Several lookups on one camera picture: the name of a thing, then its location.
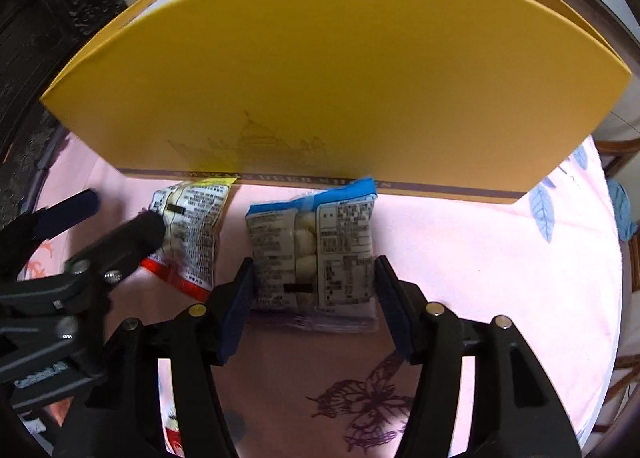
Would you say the red white snack packet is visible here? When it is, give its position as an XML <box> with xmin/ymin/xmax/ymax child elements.
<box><xmin>141</xmin><ymin>178</ymin><xmax>235</xmax><ymax>303</ymax></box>

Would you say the blue purple snack packet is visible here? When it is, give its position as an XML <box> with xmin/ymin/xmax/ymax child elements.
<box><xmin>245</xmin><ymin>178</ymin><xmax>378</xmax><ymax>334</ymax></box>

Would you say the red long snack packet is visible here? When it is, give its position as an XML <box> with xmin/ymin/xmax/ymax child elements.
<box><xmin>162</xmin><ymin>404</ymin><xmax>184</xmax><ymax>457</ymax></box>

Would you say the wooden chair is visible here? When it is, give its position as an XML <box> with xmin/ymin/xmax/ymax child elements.
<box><xmin>594</xmin><ymin>138</ymin><xmax>639</xmax><ymax>435</ymax></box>

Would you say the pink floral tablecloth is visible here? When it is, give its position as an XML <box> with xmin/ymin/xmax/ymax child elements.
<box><xmin>19</xmin><ymin>132</ymin><xmax>625</xmax><ymax>458</ymax></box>

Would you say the blue cloth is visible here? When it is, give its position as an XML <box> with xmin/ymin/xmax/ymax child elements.
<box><xmin>606</xmin><ymin>178</ymin><xmax>638</xmax><ymax>242</ymax></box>

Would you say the dark carved wooden furniture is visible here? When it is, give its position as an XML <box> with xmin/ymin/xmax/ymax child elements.
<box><xmin>0</xmin><ymin>0</ymin><xmax>127</xmax><ymax>224</ymax></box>

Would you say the yellow cardboard box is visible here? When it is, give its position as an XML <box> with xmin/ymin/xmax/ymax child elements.
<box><xmin>41</xmin><ymin>0</ymin><xmax>631</xmax><ymax>204</ymax></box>

